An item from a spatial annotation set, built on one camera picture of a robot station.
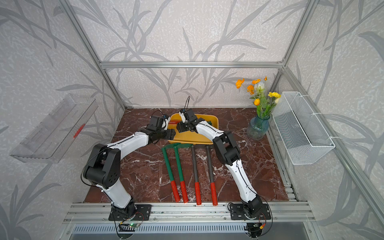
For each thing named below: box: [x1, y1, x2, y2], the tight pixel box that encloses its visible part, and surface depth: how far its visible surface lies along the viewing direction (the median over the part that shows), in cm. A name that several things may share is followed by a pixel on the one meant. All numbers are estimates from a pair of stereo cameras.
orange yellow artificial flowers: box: [235, 76, 282, 120], surface depth 91 cm
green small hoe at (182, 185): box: [173, 143, 193, 204], surface depth 86 cm
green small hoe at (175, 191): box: [161, 143, 181, 203], surface depth 85 cm
